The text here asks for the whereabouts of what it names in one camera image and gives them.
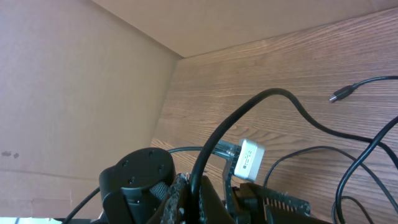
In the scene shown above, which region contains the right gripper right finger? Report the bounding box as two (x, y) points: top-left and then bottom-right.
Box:
(199, 175), (235, 224)

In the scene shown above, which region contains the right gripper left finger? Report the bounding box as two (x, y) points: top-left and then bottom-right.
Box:
(146, 174), (188, 224)

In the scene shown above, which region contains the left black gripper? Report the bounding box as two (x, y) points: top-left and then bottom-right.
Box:
(233, 183), (324, 224)

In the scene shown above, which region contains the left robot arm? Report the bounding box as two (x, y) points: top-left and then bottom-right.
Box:
(63, 147), (321, 223)

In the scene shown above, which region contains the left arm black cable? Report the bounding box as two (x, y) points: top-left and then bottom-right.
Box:
(62, 146), (206, 224)

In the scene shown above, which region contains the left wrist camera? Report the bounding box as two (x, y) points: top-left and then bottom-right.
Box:
(234, 139), (266, 182)

